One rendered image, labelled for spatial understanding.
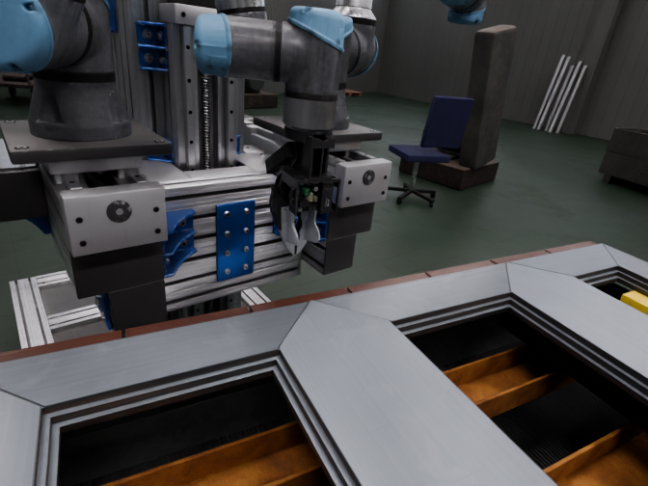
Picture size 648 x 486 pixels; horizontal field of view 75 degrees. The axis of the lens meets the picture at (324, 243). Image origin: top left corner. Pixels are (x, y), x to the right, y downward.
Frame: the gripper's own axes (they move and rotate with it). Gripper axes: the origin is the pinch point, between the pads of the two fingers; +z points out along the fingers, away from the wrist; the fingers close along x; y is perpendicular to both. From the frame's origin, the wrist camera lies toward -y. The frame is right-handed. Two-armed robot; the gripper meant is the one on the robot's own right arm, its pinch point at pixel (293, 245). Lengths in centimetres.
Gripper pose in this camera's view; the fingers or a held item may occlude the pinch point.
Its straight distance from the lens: 71.9
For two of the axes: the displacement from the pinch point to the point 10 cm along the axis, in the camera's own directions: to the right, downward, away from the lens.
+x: 8.9, -1.1, 4.5
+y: 4.5, 4.2, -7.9
